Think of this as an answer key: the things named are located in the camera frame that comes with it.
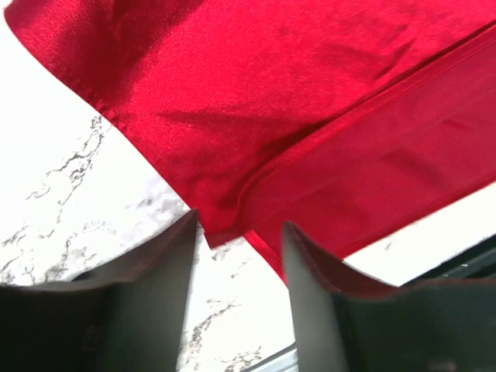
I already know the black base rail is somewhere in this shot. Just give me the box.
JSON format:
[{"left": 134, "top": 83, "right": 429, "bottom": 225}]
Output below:
[{"left": 405, "top": 236, "right": 496, "bottom": 287}]

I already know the red cloth napkin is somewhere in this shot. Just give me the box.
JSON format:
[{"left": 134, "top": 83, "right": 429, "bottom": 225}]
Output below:
[{"left": 5, "top": 1, "right": 495, "bottom": 273}]

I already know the aluminium frame rail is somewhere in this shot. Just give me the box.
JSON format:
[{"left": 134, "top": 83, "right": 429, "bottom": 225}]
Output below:
[{"left": 249, "top": 343, "right": 299, "bottom": 372}]

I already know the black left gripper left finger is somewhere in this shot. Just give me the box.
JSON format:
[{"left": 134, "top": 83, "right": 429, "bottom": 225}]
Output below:
[{"left": 1, "top": 211, "right": 198, "bottom": 372}]

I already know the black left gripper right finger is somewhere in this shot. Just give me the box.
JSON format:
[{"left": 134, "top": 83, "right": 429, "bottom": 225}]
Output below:
[{"left": 283, "top": 222, "right": 495, "bottom": 371}]

